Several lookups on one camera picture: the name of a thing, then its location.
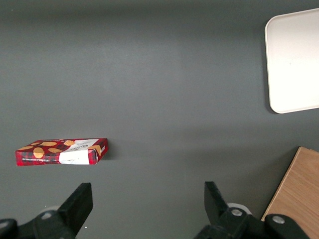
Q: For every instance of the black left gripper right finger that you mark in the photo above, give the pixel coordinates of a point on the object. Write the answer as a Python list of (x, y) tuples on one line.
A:
[(219, 214)]

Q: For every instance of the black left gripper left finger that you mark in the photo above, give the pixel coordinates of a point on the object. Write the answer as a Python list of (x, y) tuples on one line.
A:
[(74, 211)]

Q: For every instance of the beige plastic tray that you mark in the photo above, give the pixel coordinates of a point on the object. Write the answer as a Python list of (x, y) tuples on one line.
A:
[(294, 62)]

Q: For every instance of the red cookie box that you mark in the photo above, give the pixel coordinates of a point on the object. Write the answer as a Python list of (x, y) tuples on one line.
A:
[(49, 154)]

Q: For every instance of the wooden drawer cabinet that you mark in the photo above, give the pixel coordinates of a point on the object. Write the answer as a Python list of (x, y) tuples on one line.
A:
[(299, 186)]

